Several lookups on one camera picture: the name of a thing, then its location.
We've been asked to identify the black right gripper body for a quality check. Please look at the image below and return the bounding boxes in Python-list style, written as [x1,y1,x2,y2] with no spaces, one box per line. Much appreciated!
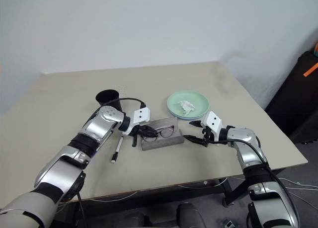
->
[201,126,215,148]

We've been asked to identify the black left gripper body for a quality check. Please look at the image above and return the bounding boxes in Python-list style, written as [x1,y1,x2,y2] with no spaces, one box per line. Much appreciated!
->
[128,124,145,138]

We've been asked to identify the black-framed glasses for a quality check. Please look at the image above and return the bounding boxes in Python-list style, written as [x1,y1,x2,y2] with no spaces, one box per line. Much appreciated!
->
[141,125,175,142]

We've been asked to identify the grey glasses case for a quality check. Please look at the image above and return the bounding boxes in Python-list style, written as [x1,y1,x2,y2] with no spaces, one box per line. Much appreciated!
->
[140,116,184,151]

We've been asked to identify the black cup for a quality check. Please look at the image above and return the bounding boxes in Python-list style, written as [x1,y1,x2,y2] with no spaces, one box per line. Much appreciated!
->
[95,88,125,112]

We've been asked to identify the large black case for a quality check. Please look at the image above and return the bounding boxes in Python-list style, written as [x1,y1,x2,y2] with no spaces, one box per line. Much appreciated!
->
[264,51,318,145]

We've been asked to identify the light blue plate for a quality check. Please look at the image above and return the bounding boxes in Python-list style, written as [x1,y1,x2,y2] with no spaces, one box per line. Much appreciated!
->
[168,108,208,121]

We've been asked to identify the white marker with black cap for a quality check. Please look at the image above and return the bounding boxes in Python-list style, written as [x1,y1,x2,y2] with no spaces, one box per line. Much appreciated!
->
[111,136,124,163]

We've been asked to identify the green plate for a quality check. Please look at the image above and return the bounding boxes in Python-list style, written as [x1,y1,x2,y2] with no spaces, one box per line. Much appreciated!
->
[166,90,210,118]

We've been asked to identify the crumpled white tissue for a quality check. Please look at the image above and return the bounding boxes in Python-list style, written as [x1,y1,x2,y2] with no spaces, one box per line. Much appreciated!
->
[177,100,196,114]

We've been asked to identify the dark rounded shape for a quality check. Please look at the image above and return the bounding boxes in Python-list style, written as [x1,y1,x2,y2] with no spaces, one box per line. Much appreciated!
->
[176,202,207,228]

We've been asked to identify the orange tape strip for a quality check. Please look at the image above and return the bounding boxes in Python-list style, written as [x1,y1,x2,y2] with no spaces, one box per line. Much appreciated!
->
[303,62,318,77]

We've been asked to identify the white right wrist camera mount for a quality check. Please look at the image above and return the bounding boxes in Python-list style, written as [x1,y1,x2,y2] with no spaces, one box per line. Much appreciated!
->
[200,111,225,142]

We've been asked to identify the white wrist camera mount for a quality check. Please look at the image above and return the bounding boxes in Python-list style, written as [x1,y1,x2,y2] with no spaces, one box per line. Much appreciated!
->
[122,107,151,136]
[200,111,225,142]

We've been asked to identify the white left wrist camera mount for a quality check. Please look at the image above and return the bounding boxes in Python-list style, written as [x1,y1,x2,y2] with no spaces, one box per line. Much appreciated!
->
[122,107,151,136]

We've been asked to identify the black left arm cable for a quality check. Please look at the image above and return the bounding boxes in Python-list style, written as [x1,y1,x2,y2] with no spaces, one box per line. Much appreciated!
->
[77,97,147,228]

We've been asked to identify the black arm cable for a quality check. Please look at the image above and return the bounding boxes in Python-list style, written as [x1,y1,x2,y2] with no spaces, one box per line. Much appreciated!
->
[210,138,300,228]
[77,97,147,228]

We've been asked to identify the white floor cable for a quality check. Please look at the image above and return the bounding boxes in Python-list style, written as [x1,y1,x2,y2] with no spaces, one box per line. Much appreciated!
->
[177,177,229,189]

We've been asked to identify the black table leg frame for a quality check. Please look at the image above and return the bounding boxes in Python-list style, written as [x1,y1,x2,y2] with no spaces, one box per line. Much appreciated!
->
[218,168,284,207]

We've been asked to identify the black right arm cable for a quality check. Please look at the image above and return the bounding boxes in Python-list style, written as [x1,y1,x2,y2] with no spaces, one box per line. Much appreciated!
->
[210,138,300,228]

